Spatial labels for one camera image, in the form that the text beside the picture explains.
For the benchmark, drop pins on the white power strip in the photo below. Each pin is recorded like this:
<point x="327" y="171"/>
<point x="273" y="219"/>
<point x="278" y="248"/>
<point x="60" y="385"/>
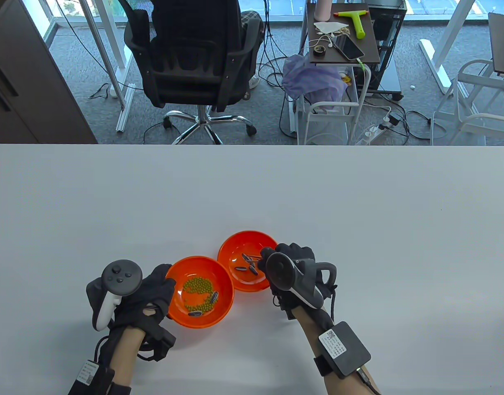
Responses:
<point x="371" y="132"/>

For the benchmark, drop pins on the black smartphone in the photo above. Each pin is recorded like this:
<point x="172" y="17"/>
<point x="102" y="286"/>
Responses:
<point x="348" y="48"/>

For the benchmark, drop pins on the white chair frame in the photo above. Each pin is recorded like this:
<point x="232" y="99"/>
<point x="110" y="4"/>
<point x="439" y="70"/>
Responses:
<point x="488" y="118"/>

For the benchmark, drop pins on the small yellow object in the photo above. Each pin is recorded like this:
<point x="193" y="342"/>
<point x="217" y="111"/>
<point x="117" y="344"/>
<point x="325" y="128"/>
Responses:
<point x="346" y="78"/>

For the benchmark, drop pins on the grey and white hand controller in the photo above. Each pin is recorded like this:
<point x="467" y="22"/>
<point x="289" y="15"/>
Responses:
<point x="122" y="276"/>
<point x="281" y="269"/>

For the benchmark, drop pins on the pink cup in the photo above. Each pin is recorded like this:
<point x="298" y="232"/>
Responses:
<point x="323" y="10"/>

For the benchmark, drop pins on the white desk leg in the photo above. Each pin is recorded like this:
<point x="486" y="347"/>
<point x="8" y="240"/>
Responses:
<point x="451" y="33"/>
<point x="126" y="107"/>

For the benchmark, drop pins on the orange plastic bowl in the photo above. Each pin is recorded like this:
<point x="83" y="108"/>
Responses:
<point x="190" y="265"/>
<point x="246" y="284"/>

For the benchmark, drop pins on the purple cloth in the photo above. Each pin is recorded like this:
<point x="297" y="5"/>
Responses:
<point x="313" y="80"/>

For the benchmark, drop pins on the black office chair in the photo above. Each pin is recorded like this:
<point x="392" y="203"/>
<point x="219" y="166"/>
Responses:
<point x="194" y="74"/>

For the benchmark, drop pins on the white trolley cart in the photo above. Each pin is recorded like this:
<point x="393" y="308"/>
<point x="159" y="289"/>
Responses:
<point x="334" y="104"/>

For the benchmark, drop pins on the person's right hand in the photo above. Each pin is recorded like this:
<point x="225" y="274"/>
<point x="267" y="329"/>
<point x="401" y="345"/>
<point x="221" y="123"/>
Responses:
<point x="295" y="249"/>

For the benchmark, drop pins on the person's left hand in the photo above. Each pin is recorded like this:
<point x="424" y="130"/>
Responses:
<point x="157" y="288"/>

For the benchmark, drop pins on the person's left forearm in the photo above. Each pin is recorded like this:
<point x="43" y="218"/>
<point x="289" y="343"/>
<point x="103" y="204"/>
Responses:
<point x="128" y="358"/>

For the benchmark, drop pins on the white earphones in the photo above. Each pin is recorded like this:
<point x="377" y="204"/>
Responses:
<point x="320" y="44"/>

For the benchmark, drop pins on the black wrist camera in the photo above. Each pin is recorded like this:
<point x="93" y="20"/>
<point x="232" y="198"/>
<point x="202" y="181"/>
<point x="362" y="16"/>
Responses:
<point x="163" y="341"/>

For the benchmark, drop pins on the green squeegee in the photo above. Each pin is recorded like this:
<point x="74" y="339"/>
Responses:
<point x="359" y="26"/>

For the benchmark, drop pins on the pile of green beans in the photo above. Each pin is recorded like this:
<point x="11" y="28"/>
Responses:
<point x="198" y="284"/>

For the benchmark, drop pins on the dark brown side table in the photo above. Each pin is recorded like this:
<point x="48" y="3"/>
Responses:
<point x="367" y="45"/>

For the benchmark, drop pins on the white face mask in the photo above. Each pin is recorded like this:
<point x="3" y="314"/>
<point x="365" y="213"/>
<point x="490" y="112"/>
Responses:
<point x="328" y="27"/>

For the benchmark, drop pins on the black tape roll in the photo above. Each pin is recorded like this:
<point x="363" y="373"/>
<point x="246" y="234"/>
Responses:
<point x="319" y="53"/>

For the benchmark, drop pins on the black wrist sensor box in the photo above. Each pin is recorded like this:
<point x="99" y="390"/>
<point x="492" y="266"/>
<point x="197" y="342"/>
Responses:
<point x="89" y="376"/>
<point x="351" y="349"/>

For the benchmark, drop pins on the dark brown cabinet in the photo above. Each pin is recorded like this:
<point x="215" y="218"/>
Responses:
<point x="25" y="82"/>

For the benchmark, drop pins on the black equipment rack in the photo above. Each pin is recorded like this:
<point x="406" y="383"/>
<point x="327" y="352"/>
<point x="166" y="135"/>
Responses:
<point x="390" y="24"/>

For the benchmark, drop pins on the dark grey board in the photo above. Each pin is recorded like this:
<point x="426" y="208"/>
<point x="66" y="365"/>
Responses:
<point x="503" y="45"/>

